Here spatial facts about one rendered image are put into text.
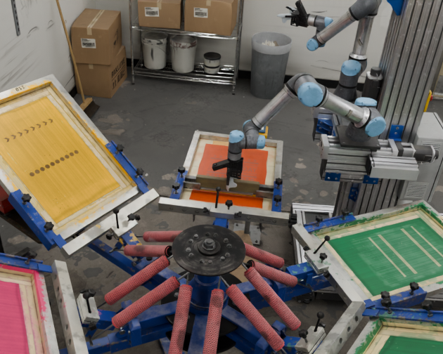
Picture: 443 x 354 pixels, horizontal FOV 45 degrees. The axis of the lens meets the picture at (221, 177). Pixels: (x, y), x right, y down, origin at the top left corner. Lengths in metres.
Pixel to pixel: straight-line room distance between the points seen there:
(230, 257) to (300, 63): 4.69
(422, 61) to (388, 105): 0.30
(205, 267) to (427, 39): 1.77
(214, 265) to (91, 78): 4.28
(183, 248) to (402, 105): 1.69
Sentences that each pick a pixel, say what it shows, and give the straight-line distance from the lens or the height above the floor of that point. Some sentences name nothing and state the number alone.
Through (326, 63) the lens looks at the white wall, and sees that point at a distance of 6.60.
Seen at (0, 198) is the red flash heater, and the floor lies 1.10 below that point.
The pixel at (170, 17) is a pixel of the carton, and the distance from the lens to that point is 6.08.
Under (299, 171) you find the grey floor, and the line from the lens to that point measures 5.01.
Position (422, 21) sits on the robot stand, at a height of 1.90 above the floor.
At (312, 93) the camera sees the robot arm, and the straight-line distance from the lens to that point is 2.69.
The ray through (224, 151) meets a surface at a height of 0.95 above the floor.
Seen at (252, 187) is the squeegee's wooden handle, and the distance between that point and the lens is 2.96.
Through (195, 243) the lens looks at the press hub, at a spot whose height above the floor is 1.31.
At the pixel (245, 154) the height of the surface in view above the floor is 0.95.
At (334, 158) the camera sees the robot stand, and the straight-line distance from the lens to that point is 3.13.
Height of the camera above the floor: 2.77
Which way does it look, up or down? 35 degrees down
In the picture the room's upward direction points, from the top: 4 degrees clockwise
